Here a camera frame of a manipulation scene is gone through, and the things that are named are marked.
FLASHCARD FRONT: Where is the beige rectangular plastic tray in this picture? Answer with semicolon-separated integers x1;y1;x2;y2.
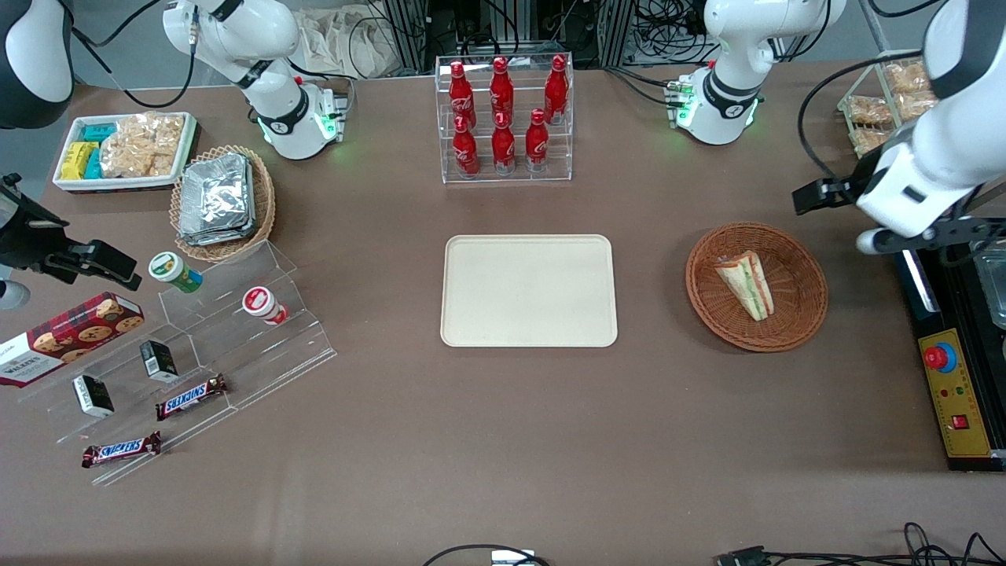
440;234;619;348

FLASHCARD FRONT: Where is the clear bag of fried snacks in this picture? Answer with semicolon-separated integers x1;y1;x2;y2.
883;61;933;96
847;95;894;126
852;127;894;156
899;92;941;120

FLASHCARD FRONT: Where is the empty round brown wicker basket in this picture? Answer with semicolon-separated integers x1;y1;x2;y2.
685;222;829;353

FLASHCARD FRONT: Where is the red lidded cup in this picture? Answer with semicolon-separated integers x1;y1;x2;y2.
240;285;290;327

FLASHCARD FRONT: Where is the clear acrylic stepped display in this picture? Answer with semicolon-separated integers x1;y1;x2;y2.
14;239;340;489

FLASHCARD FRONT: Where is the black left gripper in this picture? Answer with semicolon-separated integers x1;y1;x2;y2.
791;149;890;215

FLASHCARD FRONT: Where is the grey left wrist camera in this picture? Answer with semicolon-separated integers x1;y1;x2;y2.
856;225;936;255

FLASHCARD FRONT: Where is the silver foil wrapped pack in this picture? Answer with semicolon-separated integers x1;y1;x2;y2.
177;152;257;247

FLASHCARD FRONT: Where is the white wire rack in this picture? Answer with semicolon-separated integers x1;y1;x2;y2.
836;55;944;160

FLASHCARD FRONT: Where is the red tartan cookie box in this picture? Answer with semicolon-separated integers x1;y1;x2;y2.
0;291;147;388

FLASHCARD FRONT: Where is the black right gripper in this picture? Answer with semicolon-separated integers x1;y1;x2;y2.
0;175;143;291

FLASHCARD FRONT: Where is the brown Snickers bar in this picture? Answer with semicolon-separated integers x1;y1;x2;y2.
81;430;163;469
154;373;229;422

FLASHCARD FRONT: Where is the red cola bottle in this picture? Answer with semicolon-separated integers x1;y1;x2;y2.
452;116;481;178
491;112;517;176
544;54;570;126
524;108;550;173
449;61;477;131
489;56;516;127

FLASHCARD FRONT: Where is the clear acrylic bottle rack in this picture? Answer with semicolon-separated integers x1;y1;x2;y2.
435;53;575;186

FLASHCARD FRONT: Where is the slanted aluminium leg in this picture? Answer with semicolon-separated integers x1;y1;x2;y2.
859;0;894;54

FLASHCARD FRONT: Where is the black looped cable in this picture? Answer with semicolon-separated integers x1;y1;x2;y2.
421;543;553;566

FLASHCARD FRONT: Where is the aluminium frame post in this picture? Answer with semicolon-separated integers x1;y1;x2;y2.
384;0;430;77
599;0;639;68

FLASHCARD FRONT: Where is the light wicker basket with foil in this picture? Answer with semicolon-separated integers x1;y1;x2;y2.
169;145;277;264

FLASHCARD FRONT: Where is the clear plastic container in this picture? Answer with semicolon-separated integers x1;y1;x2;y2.
969;236;1006;331

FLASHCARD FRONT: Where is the white rectangular snack tray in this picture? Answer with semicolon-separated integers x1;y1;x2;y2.
52;112;199;193

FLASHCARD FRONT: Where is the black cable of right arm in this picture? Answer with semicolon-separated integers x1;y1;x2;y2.
57;0;197;110

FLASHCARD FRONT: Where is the triangular sandwich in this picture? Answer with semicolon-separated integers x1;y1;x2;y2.
714;250;777;323

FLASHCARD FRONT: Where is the black connector with cable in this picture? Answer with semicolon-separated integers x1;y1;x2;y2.
715;522;1006;566

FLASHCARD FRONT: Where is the yellow snack packet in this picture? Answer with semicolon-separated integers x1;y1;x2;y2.
60;141;98;181

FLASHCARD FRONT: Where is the bundle of black cables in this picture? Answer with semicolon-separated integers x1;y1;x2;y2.
633;0;718;67

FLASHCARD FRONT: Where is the red emergency stop button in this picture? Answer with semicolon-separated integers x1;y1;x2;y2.
923;343;959;375

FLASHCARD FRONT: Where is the green lidded cup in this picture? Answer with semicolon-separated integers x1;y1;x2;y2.
148;251;204;295

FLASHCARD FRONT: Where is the clear bag of puffed snacks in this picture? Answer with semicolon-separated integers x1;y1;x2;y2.
99;112;186;179

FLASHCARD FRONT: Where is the small black carton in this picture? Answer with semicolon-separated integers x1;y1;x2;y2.
139;339;180;384
72;373;116;419

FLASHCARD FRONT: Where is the crumpled beige plastic bag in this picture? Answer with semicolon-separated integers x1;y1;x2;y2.
296;6;403;80

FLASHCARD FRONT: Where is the black control box yellow panel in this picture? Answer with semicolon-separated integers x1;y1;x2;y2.
892;217;1006;473

